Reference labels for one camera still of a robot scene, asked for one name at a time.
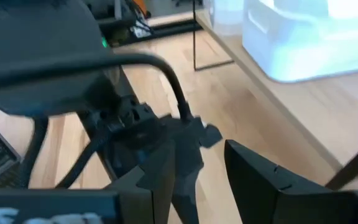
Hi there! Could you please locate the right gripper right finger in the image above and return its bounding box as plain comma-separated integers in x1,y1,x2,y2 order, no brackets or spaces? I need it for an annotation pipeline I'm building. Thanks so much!
223,139,358,224

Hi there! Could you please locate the white plastic basket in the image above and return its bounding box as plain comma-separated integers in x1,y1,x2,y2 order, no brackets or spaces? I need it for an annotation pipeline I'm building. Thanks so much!
242,0,358,84

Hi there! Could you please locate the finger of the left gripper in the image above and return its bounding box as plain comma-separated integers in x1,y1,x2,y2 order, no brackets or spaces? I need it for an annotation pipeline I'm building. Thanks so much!
169,146,205,224

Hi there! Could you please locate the white and black bag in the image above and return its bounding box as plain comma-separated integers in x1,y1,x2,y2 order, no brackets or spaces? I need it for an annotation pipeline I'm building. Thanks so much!
129,20,154,39

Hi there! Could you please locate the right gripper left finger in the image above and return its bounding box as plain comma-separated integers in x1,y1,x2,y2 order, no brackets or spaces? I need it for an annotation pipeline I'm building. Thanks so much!
103,139,177,224

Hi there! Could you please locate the orange object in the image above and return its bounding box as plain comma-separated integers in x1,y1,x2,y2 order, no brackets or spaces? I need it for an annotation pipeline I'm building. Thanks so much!
131,0,152,19

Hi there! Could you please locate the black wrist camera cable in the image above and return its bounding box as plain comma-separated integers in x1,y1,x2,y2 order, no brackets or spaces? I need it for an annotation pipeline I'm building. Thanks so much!
0,52,195,124

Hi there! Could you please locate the translucent plastic basket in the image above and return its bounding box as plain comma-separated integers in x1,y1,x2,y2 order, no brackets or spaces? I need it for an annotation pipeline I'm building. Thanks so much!
202,0,246,39

